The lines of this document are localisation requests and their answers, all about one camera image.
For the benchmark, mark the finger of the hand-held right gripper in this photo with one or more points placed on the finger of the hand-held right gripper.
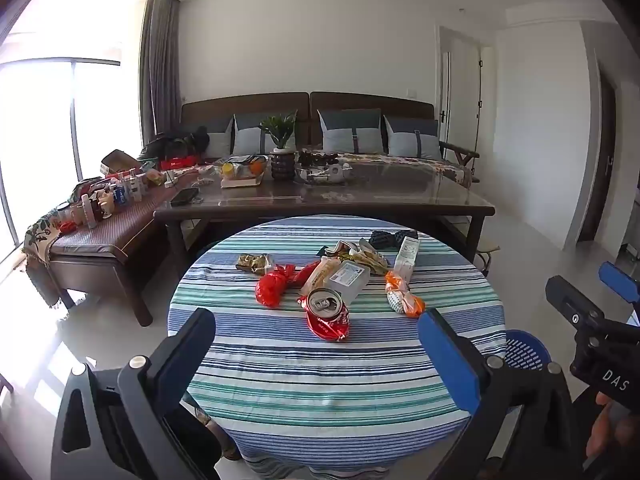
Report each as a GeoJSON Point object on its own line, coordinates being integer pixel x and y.
{"type": "Point", "coordinates": [565, 295]}
{"type": "Point", "coordinates": [622, 277]}

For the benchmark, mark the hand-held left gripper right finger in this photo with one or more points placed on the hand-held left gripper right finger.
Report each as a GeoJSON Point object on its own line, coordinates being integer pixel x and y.
{"type": "Point", "coordinates": [445, 360]}

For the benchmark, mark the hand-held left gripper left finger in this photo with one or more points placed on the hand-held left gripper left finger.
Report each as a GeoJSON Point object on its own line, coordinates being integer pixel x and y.
{"type": "Point", "coordinates": [192, 340]}

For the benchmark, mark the blue plastic basket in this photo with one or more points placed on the blue plastic basket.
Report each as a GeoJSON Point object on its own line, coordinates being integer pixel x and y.
{"type": "Point", "coordinates": [525, 350]}

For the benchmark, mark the gold foil wrapper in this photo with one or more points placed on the gold foil wrapper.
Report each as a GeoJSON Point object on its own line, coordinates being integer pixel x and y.
{"type": "Point", "coordinates": [252, 262]}

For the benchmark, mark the green cracker packet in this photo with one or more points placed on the green cracker packet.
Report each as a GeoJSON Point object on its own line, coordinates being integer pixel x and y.
{"type": "Point", "coordinates": [372, 260]}

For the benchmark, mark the clear plastic box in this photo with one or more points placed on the clear plastic box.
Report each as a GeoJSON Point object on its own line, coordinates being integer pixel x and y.
{"type": "Point", "coordinates": [350, 277]}

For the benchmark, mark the crushed red can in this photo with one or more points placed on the crushed red can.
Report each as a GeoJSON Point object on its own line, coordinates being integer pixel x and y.
{"type": "Point", "coordinates": [325, 320]}

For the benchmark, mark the red yellow white wrapper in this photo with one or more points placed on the red yellow white wrapper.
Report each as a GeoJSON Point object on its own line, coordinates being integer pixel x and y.
{"type": "Point", "coordinates": [342, 248]}

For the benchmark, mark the person's right hand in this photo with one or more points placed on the person's right hand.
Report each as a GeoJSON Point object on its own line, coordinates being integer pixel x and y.
{"type": "Point", "coordinates": [607, 430]}

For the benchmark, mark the orange snack wrapper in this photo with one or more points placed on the orange snack wrapper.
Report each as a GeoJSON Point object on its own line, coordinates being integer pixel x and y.
{"type": "Point", "coordinates": [400, 295]}

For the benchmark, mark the red plastic bag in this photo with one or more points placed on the red plastic bag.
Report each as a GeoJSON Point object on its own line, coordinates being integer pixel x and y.
{"type": "Point", "coordinates": [272, 290]}

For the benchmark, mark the long white box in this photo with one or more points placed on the long white box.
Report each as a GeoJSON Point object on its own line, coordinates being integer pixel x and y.
{"type": "Point", "coordinates": [406, 260]}

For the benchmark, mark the dark door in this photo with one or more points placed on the dark door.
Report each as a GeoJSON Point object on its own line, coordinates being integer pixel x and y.
{"type": "Point", "coordinates": [600, 170]}

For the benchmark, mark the striped tablecloth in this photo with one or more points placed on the striped tablecloth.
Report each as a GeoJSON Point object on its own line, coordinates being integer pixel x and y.
{"type": "Point", "coordinates": [300, 385]}

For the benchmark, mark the black mesh item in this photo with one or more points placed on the black mesh item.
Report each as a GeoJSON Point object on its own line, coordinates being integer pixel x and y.
{"type": "Point", "coordinates": [382, 239]}

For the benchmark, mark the wooden bench with brown mat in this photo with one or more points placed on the wooden bench with brown mat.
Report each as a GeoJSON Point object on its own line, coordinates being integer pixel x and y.
{"type": "Point", "coordinates": [100, 240]}

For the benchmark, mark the beige bread wrapper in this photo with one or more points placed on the beige bread wrapper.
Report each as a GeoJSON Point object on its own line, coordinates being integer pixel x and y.
{"type": "Point", "coordinates": [317, 275]}

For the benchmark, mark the black phone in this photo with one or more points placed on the black phone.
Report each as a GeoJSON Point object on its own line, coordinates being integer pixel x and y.
{"type": "Point", "coordinates": [184, 196]}

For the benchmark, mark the group of bottles and cups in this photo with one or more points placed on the group of bottles and cups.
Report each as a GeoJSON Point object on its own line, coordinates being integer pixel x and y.
{"type": "Point", "coordinates": [115, 195]}

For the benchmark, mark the fruit tray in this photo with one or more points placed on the fruit tray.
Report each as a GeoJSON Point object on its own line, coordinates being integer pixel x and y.
{"type": "Point", "coordinates": [242, 172]}

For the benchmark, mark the red box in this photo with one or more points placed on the red box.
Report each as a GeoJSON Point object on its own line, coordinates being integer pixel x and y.
{"type": "Point", "coordinates": [177, 162]}

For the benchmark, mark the dark wooden coffee table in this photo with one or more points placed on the dark wooden coffee table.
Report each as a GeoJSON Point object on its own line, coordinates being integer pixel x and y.
{"type": "Point", "coordinates": [400, 185]}

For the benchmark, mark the floral throw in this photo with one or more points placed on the floral throw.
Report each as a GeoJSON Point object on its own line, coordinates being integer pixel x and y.
{"type": "Point", "coordinates": [40, 240]}

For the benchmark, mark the floral sofa blanket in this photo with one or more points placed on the floral sofa blanket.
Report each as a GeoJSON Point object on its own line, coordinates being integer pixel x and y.
{"type": "Point", "coordinates": [425, 165]}

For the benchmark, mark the cardboard box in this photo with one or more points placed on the cardboard box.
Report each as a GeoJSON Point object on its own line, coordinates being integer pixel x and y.
{"type": "Point", "coordinates": [117, 160]}

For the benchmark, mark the black bag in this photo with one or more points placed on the black bag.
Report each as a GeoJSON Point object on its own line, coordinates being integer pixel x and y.
{"type": "Point", "coordinates": [175, 145]}

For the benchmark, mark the brown ribbed plant pot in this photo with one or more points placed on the brown ribbed plant pot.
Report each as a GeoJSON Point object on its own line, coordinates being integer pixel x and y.
{"type": "Point", "coordinates": [282, 165]}

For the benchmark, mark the plain grey pillow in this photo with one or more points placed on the plain grey pillow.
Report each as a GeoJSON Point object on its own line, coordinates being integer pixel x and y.
{"type": "Point", "coordinates": [220, 142]}

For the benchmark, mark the tea tray with cups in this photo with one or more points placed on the tea tray with cups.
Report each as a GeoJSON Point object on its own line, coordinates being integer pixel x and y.
{"type": "Point", "coordinates": [320, 172]}

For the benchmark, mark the green potted plant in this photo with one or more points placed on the green potted plant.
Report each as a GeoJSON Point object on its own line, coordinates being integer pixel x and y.
{"type": "Point", "coordinates": [280, 127]}

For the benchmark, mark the white door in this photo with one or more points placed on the white door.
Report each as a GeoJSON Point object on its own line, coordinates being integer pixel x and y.
{"type": "Point", "coordinates": [460, 90]}

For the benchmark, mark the large window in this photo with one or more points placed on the large window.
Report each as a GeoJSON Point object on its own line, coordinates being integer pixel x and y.
{"type": "Point", "coordinates": [40, 135]}

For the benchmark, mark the dark wooden sofa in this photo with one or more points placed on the dark wooden sofa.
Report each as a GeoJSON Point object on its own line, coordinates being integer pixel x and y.
{"type": "Point", "coordinates": [350, 102]}

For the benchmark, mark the grey curtain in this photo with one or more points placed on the grey curtain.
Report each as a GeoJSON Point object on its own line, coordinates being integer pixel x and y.
{"type": "Point", "coordinates": [160, 60]}

